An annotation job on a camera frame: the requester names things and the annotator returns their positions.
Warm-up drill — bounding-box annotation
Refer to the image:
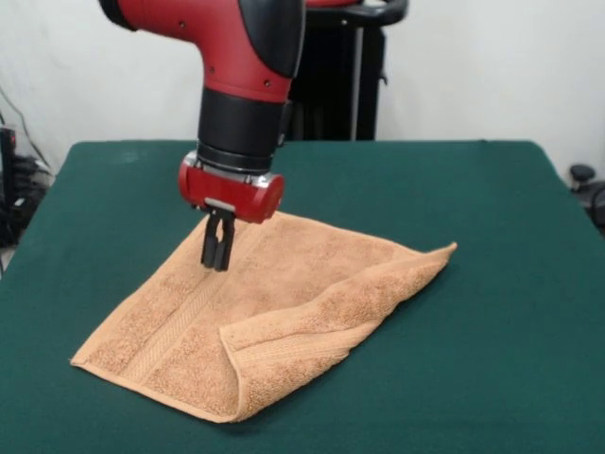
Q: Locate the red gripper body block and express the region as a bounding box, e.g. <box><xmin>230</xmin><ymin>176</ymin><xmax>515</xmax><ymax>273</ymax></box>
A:
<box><xmin>177</xmin><ymin>150</ymin><xmax>286</xmax><ymax>225</ymax></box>

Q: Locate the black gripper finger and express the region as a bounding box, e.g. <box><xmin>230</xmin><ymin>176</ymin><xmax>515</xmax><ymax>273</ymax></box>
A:
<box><xmin>199</xmin><ymin>213</ymin><xmax>223</xmax><ymax>271</ymax></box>
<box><xmin>213</xmin><ymin>218</ymin><xmax>236</xmax><ymax>273</ymax></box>

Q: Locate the tan terry towel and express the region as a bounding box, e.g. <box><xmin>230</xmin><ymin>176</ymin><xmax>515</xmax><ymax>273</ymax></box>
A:
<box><xmin>69</xmin><ymin>210</ymin><xmax>458</xmax><ymax>425</ymax></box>

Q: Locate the black box device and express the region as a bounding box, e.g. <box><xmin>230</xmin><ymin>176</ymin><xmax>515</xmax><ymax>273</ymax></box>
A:
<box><xmin>0</xmin><ymin>126</ymin><xmax>20</xmax><ymax>209</ymax></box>

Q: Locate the dark green table cloth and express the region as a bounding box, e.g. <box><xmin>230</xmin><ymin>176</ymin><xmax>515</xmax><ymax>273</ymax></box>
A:
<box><xmin>0</xmin><ymin>139</ymin><xmax>605</xmax><ymax>454</ymax></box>

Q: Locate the black chair base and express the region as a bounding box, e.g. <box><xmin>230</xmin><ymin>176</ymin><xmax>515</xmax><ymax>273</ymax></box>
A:
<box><xmin>568</xmin><ymin>163</ymin><xmax>605</xmax><ymax>237</ymax></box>

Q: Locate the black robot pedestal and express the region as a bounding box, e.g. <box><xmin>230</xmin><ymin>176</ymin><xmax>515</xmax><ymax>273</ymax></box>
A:
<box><xmin>283</xmin><ymin>0</ymin><xmax>410</xmax><ymax>142</ymax></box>

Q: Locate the black cable bundle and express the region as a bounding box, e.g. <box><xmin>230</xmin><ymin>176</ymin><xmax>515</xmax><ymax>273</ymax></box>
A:
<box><xmin>0</xmin><ymin>155</ymin><xmax>52</xmax><ymax>247</ymax></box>

